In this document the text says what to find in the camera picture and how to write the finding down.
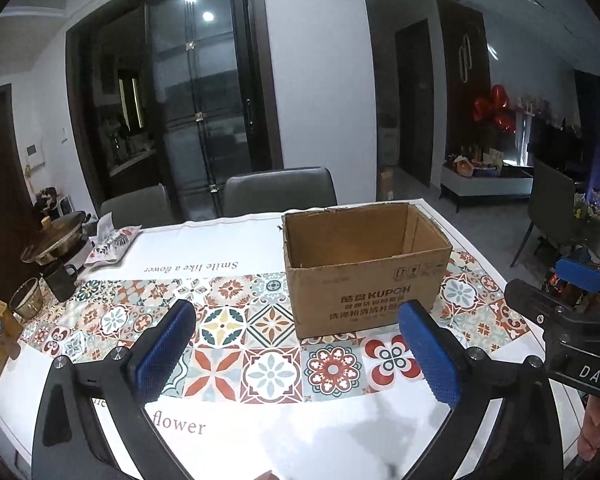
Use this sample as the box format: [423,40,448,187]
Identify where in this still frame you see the person's hand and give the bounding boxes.
[577,396,600,462]

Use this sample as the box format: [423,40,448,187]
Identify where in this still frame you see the dark chair right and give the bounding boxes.
[510,159,577,268]

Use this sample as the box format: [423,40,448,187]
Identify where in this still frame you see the wooden holder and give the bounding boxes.
[0,300,23,378]

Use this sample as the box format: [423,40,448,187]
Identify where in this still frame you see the white low tv cabinet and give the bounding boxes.
[440,165,533,211]

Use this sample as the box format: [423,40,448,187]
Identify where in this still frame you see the glass cup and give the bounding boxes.
[9,278,44,321]

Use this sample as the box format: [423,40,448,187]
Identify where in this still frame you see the black mug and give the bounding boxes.
[42,260,78,302]

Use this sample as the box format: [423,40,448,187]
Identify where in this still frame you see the patterned tile tablecloth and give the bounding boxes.
[0,198,589,480]

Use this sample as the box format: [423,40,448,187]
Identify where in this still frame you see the red heart balloons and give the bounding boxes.
[472,84,516,133]

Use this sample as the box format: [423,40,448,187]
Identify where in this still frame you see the metal hot pot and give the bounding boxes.
[20,210,91,266]

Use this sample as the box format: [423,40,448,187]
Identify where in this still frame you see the white patterned snack bag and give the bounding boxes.
[85,212,142,269]

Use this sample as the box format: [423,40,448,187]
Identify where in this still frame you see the brown cardboard box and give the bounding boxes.
[283,202,452,339]

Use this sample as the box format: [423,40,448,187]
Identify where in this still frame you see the grey dining chair left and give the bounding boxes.
[99,184,176,229]

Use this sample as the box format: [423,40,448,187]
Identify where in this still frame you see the grey dining chair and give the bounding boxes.
[99,184,176,229]
[223,167,338,218]

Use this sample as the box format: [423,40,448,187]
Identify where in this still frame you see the dark interior door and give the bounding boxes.
[394,20,434,186]

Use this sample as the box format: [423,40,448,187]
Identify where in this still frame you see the grey dining chair middle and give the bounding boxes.
[223,167,338,218]

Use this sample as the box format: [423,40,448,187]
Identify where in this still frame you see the black glass sliding door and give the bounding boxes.
[145,0,272,221]

